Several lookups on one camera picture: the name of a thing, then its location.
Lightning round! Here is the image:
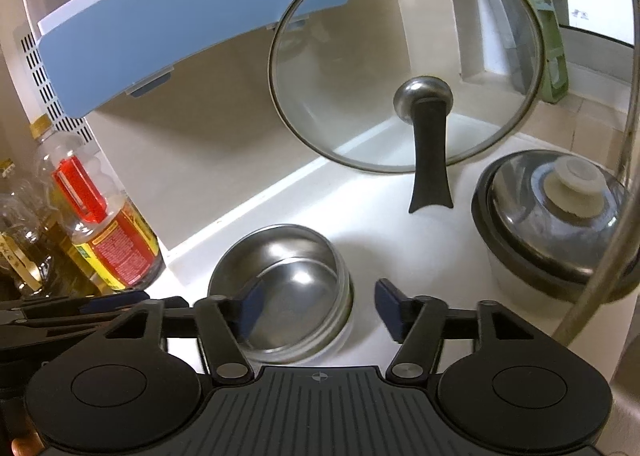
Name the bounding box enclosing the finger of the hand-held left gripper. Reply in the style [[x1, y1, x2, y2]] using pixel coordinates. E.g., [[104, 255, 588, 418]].
[[0, 289, 152, 322], [0, 314, 117, 341]]

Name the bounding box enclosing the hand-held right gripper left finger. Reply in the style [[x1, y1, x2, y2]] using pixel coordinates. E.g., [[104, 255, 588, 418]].
[[100, 280, 274, 387]]

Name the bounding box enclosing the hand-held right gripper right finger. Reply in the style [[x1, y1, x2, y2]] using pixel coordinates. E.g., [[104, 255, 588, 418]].
[[375, 278, 539, 382]]

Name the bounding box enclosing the steel bowl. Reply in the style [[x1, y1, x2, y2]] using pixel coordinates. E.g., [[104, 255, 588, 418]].
[[207, 224, 355, 365]]

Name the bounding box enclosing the soy sauce bottle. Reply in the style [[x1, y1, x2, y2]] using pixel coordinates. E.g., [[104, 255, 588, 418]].
[[29, 116, 166, 293]]

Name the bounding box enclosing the large cooking oil bottle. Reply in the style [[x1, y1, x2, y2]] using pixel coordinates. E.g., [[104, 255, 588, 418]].
[[0, 157, 102, 299]]

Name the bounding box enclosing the steel pot with lid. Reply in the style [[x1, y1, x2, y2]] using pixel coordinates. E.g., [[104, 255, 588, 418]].
[[470, 149, 640, 305]]

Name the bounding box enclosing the large metal-rimmed glass lid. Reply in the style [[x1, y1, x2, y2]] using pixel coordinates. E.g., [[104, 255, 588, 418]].
[[551, 0, 640, 343]]

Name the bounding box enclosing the blue range hood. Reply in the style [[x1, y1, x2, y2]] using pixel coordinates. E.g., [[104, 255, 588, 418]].
[[15, 0, 350, 147]]

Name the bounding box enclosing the green plastic rack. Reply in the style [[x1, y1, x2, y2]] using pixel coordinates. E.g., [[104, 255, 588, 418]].
[[496, 0, 570, 104]]

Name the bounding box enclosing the glass lid with black handle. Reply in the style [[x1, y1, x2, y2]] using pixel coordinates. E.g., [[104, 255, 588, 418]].
[[268, 0, 546, 215]]

